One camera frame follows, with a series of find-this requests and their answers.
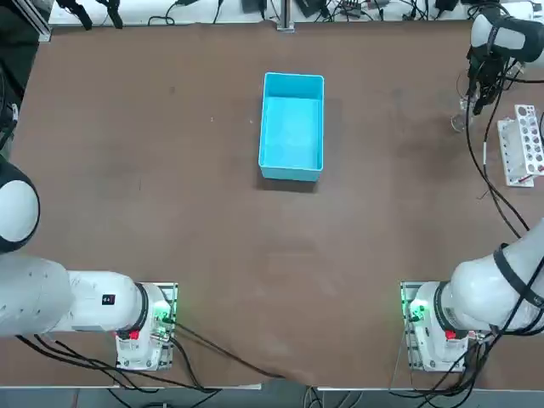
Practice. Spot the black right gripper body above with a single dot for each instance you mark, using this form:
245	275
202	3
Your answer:
484	66

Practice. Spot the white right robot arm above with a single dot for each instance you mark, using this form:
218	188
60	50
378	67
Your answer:
480	297

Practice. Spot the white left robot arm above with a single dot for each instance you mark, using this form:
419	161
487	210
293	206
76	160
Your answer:
34	297

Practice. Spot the glass graduated cylinder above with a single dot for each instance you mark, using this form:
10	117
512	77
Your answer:
458	123

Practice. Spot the aluminium corner profile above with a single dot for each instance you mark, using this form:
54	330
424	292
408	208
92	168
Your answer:
36	21

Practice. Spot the white test tube rack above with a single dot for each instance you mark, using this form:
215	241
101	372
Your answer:
529	140

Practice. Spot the black power adapter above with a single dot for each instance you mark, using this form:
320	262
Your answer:
253	4
446	4
310	6

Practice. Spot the red tipped tool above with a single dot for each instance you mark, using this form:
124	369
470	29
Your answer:
526	180

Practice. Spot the blue plastic bin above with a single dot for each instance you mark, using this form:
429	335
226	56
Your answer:
291	127

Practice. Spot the aluminium profile post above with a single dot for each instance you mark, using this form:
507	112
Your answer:
285	17

